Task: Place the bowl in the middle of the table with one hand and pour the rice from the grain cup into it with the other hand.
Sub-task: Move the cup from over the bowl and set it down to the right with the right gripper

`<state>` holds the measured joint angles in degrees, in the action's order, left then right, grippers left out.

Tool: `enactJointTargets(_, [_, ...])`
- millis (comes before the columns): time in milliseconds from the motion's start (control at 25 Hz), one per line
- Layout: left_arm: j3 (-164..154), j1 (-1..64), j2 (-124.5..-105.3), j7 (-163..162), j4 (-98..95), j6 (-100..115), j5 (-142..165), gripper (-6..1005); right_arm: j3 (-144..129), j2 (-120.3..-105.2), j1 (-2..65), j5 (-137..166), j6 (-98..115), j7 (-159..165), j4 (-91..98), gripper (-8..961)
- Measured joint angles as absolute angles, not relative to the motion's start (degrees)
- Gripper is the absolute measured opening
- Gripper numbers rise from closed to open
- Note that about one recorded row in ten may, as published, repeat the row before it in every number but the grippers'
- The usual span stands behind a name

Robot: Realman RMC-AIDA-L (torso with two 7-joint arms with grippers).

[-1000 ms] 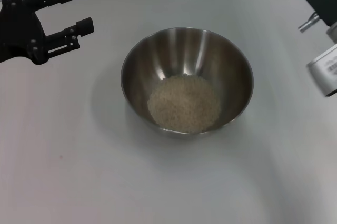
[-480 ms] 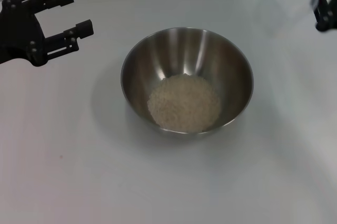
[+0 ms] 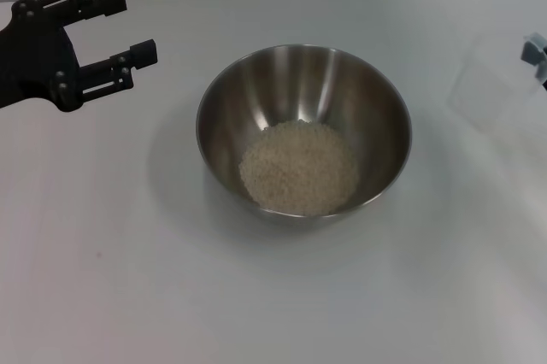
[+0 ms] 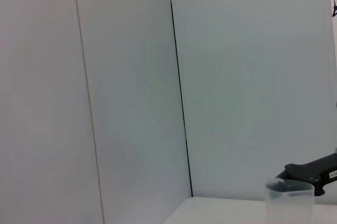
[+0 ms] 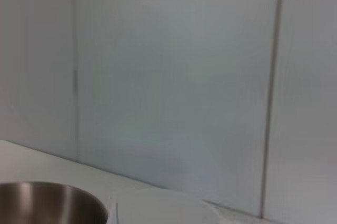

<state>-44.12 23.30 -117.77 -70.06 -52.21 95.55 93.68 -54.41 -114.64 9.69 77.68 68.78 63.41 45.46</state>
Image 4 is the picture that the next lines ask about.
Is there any clear plastic measuring cup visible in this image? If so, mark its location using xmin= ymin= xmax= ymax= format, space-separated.
xmin=265 ymin=178 xmax=315 ymax=224

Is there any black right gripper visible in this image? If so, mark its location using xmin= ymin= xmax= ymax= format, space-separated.
xmin=275 ymin=153 xmax=337 ymax=197

